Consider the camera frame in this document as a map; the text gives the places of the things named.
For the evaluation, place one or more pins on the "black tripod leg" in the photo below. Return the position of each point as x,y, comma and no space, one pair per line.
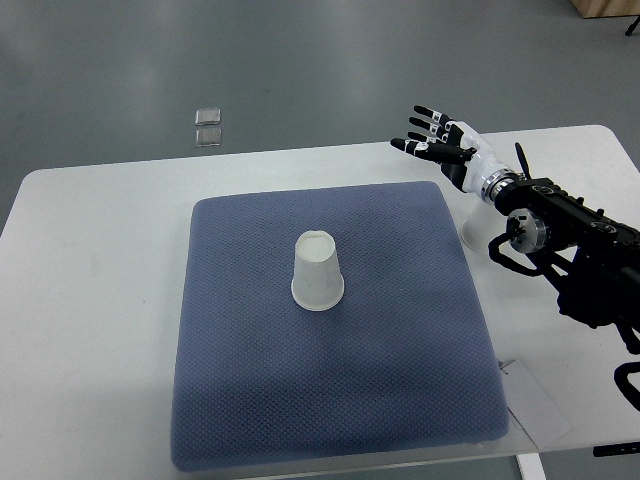
632,27

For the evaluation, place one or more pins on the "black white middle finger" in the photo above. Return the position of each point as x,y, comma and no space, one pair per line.
431,126

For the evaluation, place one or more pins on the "white table leg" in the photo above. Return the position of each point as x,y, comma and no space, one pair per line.
530,467

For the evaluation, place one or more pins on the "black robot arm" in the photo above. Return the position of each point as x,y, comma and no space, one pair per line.
591,260

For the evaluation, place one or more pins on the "lower floor socket plate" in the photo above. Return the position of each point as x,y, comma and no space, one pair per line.
208,137

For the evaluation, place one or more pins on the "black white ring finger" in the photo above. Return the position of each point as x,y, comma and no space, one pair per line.
425,115

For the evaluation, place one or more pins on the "wooden furniture corner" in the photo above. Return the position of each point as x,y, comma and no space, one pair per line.
591,9

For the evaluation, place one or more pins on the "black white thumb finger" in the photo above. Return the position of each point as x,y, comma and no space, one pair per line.
434,152

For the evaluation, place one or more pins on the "blue quilted cushion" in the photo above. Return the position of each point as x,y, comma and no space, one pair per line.
403,361

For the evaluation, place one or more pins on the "white paper tag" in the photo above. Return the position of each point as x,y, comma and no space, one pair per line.
531,406

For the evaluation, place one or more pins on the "white paper cup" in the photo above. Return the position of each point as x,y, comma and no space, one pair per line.
317,284
483,224

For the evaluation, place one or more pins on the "white paper cup on cushion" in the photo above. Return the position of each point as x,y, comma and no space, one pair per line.
317,284

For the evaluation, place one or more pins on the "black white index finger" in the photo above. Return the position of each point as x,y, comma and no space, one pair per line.
428,137

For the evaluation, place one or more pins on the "black table control panel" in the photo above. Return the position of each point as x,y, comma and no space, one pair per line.
611,450

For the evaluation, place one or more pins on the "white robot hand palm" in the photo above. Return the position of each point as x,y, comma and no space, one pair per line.
483,172

